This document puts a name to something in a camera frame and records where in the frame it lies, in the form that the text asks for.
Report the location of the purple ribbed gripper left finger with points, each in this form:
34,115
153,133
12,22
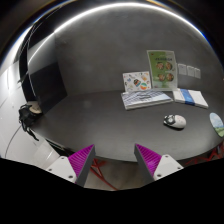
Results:
74,168

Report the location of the white computer mouse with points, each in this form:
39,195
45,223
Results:
175,121

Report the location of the white wall socket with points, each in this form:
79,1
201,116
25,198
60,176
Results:
197,73
182,69
190,71

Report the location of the white wall socket right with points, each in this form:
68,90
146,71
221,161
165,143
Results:
197,73

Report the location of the green menu stand sign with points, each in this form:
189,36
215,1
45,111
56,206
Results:
163,69

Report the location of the white wall socket left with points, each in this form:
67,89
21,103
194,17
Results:
182,69

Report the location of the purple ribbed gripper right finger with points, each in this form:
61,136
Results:
153,165

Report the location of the round landscape mouse pad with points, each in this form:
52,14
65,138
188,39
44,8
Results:
217,124

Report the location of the white sticker card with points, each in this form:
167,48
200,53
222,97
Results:
137,81

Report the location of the white and blue box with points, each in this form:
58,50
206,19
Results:
190,97

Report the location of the black monitor panel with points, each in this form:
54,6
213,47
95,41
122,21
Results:
48,87

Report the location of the white wall socket middle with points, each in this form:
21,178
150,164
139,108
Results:
190,71

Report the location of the red table frame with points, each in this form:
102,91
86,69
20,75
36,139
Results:
118,175

